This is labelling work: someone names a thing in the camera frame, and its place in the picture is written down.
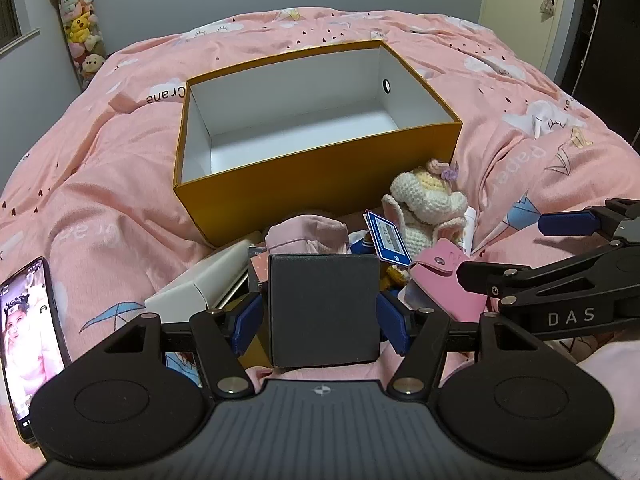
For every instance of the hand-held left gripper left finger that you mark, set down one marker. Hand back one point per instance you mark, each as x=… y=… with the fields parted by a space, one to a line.
x=247 y=322

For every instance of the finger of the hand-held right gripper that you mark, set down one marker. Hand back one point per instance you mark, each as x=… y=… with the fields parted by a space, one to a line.
x=480 y=277
x=570 y=222

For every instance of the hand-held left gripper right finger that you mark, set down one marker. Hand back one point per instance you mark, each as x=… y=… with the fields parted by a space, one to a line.
x=395 y=325

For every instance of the pink patterned small box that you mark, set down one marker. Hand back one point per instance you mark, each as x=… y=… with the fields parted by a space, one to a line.
x=259 y=270

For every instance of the white rectangular box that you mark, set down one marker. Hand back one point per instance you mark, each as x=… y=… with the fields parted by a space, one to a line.
x=190 y=285

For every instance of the dark grey square box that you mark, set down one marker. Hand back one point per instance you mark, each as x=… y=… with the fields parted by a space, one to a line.
x=325 y=310

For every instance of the blue white printed card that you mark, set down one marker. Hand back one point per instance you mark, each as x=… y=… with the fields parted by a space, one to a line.
x=387 y=237

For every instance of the white crochet bunny doll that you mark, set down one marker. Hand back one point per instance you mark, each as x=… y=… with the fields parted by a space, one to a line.
x=425 y=200

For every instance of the pink cap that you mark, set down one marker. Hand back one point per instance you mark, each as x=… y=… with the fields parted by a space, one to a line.
x=305 y=232

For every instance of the yellow cardboard box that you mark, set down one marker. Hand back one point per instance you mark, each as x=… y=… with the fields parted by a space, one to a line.
x=300 y=180

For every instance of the pink snap wallet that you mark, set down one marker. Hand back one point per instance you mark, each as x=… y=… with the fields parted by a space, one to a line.
x=440 y=280

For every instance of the white printed bottle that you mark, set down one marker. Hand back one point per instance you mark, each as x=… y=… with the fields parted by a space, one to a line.
x=470 y=230

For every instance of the person's light pink clothing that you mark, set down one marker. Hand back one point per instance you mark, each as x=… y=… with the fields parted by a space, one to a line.
x=615 y=410

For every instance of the dark wardrobe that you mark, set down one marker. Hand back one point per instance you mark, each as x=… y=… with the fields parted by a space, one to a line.
x=605 y=35

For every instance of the hanging fabric sachet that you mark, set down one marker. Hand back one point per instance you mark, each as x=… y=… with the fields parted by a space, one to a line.
x=547 y=5

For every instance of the pink printed blanket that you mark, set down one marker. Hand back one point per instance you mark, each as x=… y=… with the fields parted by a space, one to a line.
x=100 y=160

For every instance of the cream door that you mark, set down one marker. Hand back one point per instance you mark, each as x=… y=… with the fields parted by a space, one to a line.
x=515 y=10

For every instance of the black smartphone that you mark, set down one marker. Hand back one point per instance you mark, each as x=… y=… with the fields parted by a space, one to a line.
x=25 y=335

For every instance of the window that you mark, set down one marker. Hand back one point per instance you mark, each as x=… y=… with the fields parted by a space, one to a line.
x=7 y=10

